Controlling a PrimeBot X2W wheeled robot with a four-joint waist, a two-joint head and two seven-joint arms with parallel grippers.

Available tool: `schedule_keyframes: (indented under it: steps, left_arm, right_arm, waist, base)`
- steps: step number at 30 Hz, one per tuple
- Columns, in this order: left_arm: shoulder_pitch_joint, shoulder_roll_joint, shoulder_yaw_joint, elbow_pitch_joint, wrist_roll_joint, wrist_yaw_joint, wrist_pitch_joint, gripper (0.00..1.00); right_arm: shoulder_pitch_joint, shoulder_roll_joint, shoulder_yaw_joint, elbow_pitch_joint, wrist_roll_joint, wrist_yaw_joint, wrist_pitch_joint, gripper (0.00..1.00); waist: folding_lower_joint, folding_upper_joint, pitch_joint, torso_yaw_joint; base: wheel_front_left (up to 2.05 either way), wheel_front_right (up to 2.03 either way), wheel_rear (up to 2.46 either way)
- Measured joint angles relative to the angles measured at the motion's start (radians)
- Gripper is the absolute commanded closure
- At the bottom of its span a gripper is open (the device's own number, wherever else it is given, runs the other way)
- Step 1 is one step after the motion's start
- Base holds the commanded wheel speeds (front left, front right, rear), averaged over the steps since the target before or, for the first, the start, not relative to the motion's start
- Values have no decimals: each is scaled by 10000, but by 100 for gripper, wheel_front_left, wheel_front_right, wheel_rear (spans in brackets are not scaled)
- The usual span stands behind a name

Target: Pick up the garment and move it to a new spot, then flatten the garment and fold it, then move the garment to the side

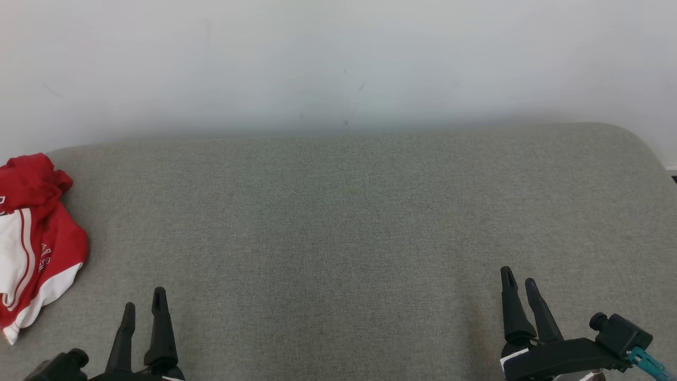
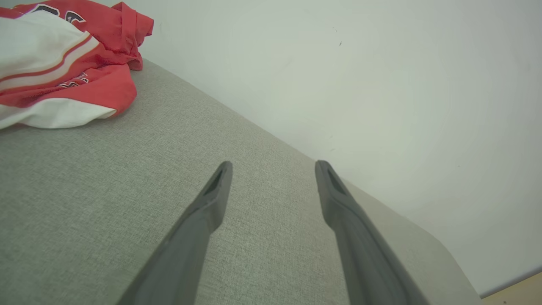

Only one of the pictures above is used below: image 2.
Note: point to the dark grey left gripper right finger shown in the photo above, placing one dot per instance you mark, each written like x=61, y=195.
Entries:
x=364, y=258

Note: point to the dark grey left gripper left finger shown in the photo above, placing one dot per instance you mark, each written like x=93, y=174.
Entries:
x=182, y=254

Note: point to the red white-striped basketball shorts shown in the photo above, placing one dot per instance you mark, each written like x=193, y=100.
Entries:
x=97, y=93

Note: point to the red white lettered basketball jersey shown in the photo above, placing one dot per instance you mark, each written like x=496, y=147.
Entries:
x=114, y=34

